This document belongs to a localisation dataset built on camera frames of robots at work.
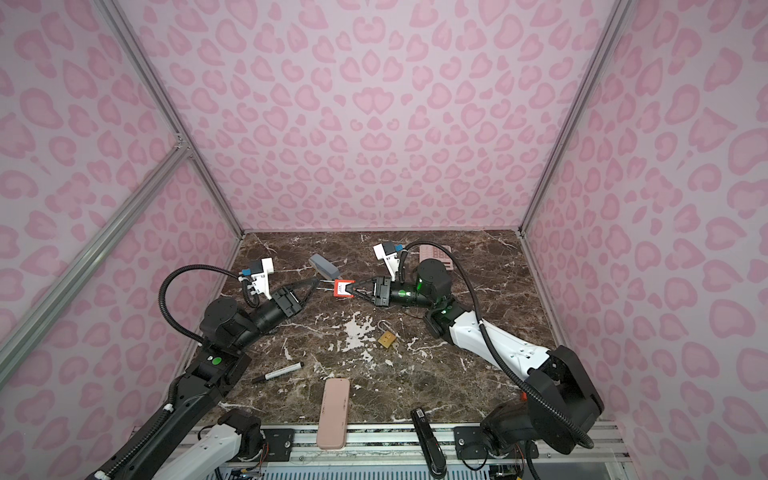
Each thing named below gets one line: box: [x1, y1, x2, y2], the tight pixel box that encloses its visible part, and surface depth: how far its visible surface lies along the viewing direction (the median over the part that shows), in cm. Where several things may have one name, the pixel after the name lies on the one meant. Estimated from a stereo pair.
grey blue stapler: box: [308, 253, 340, 280], surface depth 107 cm
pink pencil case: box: [316, 378, 350, 450], surface depth 78 cm
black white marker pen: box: [252, 361, 305, 384], surface depth 86 cm
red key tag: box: [333, 279, 356, 298], surface depth 67 cm
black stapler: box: [410, 407, 447, 479], surface depth 72 cm
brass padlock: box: [377, 320, 397, 349], surface depth 94 cm
